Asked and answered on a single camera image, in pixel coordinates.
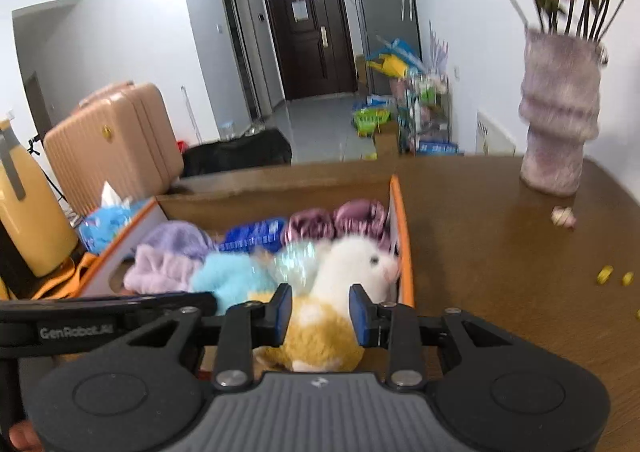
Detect clear plastic wrap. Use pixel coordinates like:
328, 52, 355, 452
269, 240, 322, 296

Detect pink suitcase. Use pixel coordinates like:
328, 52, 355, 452
43, 80, 185, 219

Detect black tripod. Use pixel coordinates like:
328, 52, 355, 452
27, 134, 77, 219

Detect dark brown entrance door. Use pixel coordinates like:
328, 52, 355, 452
260, 0, 359, 103

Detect yellow watering can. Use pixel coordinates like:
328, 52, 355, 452
365, 54, 409, 79

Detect small cardboard box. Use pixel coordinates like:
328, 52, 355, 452
373, 124, 402, 161

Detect grey fridge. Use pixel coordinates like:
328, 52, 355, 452
347, 0, 424, 83

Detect green basket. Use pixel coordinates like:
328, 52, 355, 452
352, 106, 392, 139

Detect fallen rose petal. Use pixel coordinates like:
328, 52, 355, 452
550, 205, 577, 231

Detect black duffel bag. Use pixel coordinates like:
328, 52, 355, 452
182, 128, 294, 179

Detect red cardboard box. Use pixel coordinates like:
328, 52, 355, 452
75, 175, 416, 374

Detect blue plastic toy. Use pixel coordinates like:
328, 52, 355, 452
377, 36, 427, 73

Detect white and yellow plush toy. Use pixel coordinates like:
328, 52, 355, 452
252, 234, 402, 374

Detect orange fabric strap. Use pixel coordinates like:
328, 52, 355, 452
29, 252, 102, 301

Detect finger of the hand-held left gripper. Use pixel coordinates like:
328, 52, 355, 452
114, 291, 219, 321

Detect blue tissue packet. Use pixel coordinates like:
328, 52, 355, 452
219, 216, 292, 253

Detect scattered yellow flower bits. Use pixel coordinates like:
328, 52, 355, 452
594, 265, 640, 323

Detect blue packets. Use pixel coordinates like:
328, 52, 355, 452
417, 140, 459, 156

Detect yellow thermos jug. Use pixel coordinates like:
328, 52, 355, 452
0, 119, 80, 279

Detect brown cardboard box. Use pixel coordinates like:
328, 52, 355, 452
353, 54, 372, 96

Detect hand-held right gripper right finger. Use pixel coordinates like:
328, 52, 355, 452
348, 283, 517, 391

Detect metal storage rack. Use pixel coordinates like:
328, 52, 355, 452
397, 74, 452, 156

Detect pink ribbed vase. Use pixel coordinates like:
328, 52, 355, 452
517, 26, 609, 199

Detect light blue fluffy cloth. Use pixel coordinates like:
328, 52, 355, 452
189, 251, 279, 316

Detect white radiator panel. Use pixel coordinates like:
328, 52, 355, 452
474, 111, 517, 157

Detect blue tissue pack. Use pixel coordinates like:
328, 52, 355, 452
77, 181, 152, 256

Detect lilac fluffy headband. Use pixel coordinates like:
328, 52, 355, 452
122, 244, 204, 294

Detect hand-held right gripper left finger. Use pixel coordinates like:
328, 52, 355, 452
126, 283, 295, 391

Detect person's left hand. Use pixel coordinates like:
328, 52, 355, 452
9, 419, 44, 452

